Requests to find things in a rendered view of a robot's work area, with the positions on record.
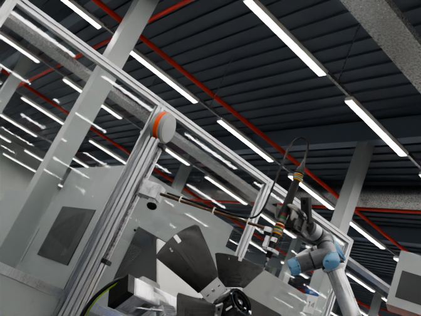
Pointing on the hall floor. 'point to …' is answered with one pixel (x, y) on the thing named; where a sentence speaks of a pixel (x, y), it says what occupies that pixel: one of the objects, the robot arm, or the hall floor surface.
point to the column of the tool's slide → (109, 233)
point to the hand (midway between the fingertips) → (281, 204)
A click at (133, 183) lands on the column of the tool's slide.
